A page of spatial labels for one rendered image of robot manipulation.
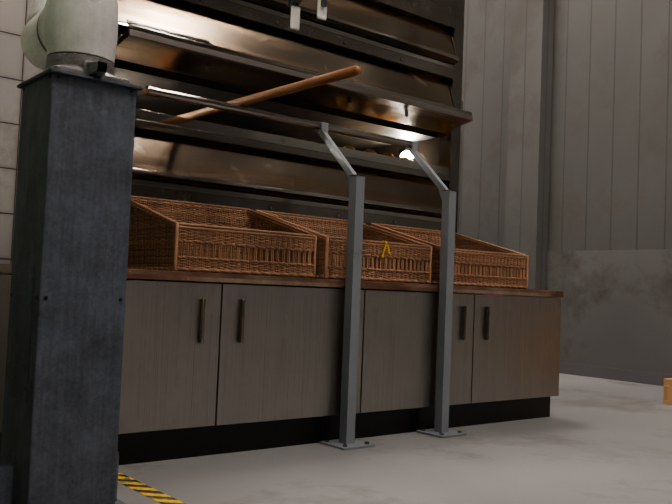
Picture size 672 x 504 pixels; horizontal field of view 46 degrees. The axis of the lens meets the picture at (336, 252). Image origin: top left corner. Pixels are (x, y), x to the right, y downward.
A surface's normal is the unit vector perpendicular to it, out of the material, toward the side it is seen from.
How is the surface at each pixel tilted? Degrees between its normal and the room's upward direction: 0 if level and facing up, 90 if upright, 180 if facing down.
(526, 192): 90
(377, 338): 90
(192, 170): 70
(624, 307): 90
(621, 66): 90
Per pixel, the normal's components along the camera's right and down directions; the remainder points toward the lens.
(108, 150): 0.64, -0.01
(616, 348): -0.77, -0.06
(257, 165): 0.61, -0.35
